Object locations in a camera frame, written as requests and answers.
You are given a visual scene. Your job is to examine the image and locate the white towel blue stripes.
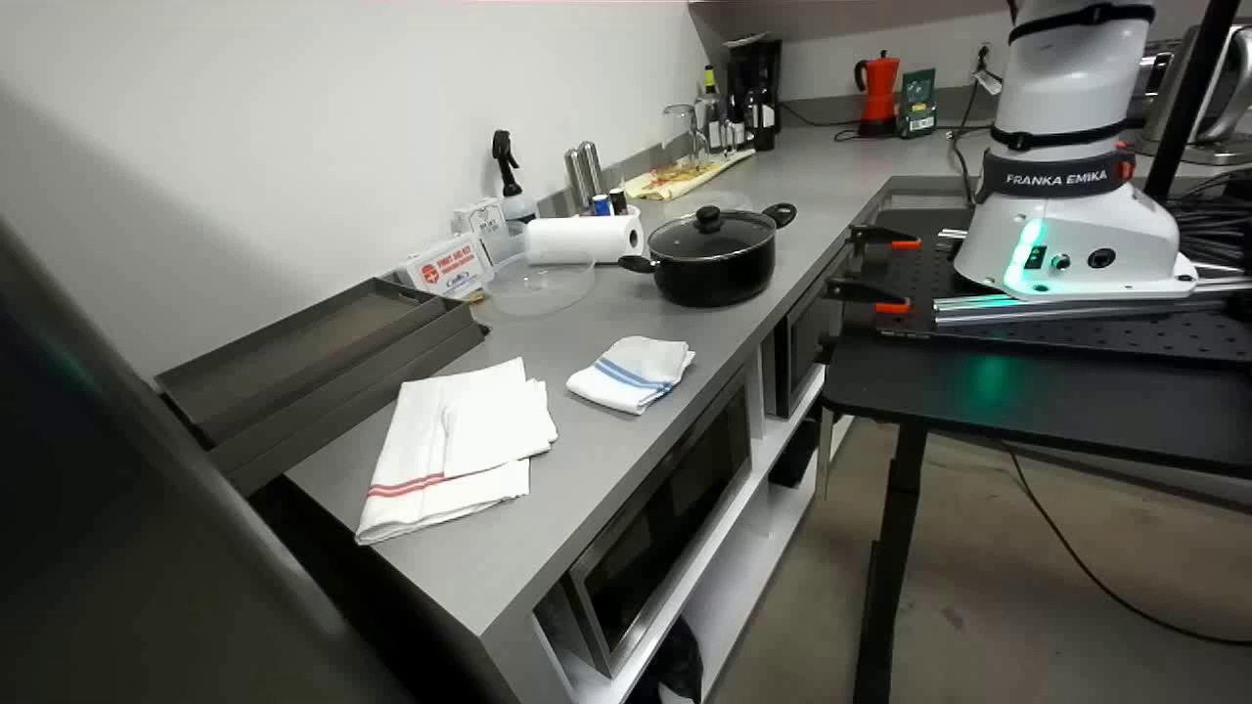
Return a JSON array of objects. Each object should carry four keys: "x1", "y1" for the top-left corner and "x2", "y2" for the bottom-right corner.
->
[{"x1": 562, "y1": 332, "x2": 699, "y2": 419}]

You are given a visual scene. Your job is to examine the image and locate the black cooking pot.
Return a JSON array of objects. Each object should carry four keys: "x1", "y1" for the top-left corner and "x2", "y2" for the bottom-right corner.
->
[{"x1": 613, "y1": 201, "x2": 803, "y2": 312}]

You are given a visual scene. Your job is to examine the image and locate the white paper towel roll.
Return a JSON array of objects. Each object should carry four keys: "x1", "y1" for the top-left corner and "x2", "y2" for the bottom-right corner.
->
[{"x1": 520, "y1": 210, "x2": 648, "y2": 269}]

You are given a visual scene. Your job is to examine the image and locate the white towel red stripe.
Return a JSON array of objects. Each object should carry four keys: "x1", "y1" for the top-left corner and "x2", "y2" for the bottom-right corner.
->
[{"x1": 354, "y1": 358, "x2": 561, "y2": 549}]

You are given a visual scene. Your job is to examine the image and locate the red moka pot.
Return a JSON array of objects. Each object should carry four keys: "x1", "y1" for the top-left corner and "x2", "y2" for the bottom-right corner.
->
[{"x1": 853, "y1": 47, "x2": 907, "y2": 139}]

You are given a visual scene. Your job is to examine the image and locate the clear plastic bowl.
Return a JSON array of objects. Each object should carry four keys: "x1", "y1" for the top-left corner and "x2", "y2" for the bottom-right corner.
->
[{"x1": 487, "y1": 259, "x2": 597, "y2": 321}]

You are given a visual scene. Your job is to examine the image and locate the black microwave oven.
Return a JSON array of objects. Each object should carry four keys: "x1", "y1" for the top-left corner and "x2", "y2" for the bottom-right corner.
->
[{"x1": 562, "y1": 385, "x2": 758, "y2": 676}]

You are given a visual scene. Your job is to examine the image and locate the stainless steel shaker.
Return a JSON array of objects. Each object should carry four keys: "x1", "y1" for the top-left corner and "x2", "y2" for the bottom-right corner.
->
[
  {"x1": 580, "y1": 139, "x2": 609, "y2": 205},
  {"x1": 561, "y1": 146, "x2": 596, "y2": 214}
]

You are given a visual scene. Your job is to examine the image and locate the white box grey print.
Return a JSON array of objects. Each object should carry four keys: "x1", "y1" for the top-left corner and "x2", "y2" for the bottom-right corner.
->
[{"x1": 449, "y1": 193, "x2": 520, "y2": 274}]

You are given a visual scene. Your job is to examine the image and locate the wooden cutting board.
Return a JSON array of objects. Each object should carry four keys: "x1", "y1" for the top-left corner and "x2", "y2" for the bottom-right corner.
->
[{"x1": 623, "y1": 146, "x2": 758, "y2": 205}]

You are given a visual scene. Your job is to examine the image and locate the white box red print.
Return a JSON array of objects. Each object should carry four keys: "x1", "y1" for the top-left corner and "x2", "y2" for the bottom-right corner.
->
[{"x1": 398, "y1": 231, "x2": 498, "y2": 304}]

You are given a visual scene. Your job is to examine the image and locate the spray bottle black trigger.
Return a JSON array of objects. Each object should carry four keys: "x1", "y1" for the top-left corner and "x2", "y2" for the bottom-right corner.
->
[{"x1": 488, "y1": 124, "x2": 540, "y2": 234}]

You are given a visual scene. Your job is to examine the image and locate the grey kitchen counter cabinet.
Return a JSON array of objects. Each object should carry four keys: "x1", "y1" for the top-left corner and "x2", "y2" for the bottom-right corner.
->
[{"x1": 277, "y1": 122, "x2": 998, "y2": 704}]

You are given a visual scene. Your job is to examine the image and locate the black coffee maker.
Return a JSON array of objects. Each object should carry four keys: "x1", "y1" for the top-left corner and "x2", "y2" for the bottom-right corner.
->
[{"x1": 721, "y1": 37, "x2": 785, "y2": 153}]

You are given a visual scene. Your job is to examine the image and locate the green box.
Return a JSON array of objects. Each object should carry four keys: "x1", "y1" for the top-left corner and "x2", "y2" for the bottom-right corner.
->
[{"x1": 895, "y1": 68, "x2": 942, "y2": 141}]

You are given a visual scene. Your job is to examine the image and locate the black robot table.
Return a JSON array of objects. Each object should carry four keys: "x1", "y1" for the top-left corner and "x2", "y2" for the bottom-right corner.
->
[{"x1": 819, "y1": 174, "x2": 1252, "y2": 704}]

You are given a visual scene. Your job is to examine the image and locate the dark blurred foreground object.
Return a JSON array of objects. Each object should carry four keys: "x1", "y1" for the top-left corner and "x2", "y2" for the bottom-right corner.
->
[{"x1": 0, "y1": 214, "x2": 410, "y2": 704}]

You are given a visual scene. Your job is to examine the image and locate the black pole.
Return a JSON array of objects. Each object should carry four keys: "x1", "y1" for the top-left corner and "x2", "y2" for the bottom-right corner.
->
[{"x1": 1143, "y1": 0, "x2": 1243, "y2": 209}]

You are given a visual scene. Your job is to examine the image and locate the black clamp orange handle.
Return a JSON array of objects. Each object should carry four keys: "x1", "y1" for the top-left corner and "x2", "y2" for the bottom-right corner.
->
[
  {"x1": 847, "y1": 222, "x2": 931, "y2": 259},
  {"x1": 826, "y1": 274, "x2": 918, "y2": 325}
]

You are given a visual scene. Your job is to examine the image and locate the aluminium rail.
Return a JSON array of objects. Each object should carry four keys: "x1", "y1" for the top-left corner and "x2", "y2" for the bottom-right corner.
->
[{"x1": 929, "y1": 269, "x2": 1252, "y2": 332}]

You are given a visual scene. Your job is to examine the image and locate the black floor cable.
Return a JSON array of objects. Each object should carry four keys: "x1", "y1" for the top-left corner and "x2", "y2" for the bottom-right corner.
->
[{"x1": 1003, "y1": 441, "x2": 1252, "y2": 651}]

